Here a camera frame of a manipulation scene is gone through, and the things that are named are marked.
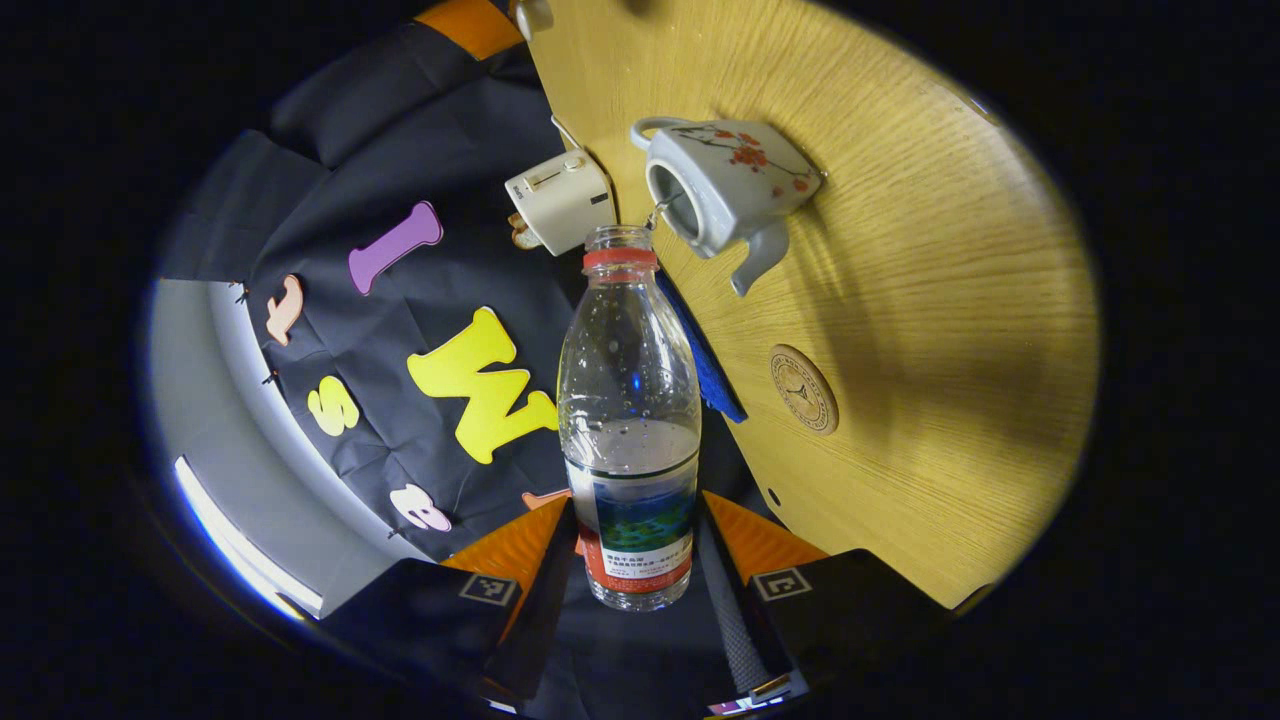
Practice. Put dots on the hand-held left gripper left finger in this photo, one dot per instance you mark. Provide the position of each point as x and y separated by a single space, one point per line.
545 600

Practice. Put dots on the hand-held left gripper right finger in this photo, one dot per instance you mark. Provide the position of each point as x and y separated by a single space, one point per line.
735 620

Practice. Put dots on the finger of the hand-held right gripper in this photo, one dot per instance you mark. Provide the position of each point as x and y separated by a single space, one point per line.
470 25

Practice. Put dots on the clear plastic water bottle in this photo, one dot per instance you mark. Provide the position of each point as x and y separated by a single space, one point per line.
630 400

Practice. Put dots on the round wooden coaster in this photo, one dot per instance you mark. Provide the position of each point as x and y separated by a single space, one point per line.
805 390

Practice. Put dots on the white floral teacup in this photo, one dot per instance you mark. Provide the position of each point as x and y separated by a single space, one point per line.
740 190

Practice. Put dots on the white toaster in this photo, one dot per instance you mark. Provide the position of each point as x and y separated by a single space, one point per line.
560 200

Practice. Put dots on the bread slice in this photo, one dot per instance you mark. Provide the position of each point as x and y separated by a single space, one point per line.
522 235

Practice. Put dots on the black backdrop cloth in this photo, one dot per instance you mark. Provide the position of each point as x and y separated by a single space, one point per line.
330 200

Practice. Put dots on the blue towel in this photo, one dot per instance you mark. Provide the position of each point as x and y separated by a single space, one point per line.
712 370

